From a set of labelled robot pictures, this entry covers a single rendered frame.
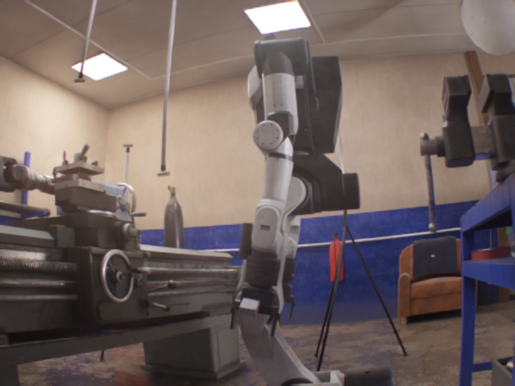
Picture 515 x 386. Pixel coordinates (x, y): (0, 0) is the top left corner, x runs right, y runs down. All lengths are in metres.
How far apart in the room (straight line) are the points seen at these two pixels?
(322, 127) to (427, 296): 3.53
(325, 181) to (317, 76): 0.33
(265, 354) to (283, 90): 0.78
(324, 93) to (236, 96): 4.98
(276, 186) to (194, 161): 5.18
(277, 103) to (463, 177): 4.54
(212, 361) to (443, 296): 2.73
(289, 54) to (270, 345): 0.86
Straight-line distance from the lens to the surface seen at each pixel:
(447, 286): 4.72
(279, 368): 1.40
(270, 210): 1.15
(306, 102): 1.38
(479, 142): 0.98
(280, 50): 1.30
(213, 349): 2.84
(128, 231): 1.75
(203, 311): 2.79
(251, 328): 1.34
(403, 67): 6.02
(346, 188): 1.37
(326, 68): 1.44
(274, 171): 1.18
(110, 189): 2.30
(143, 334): 1.91
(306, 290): 5.64
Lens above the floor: 0.71
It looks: 10 degrees up
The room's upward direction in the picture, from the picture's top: 2 degrees counter-clockwise
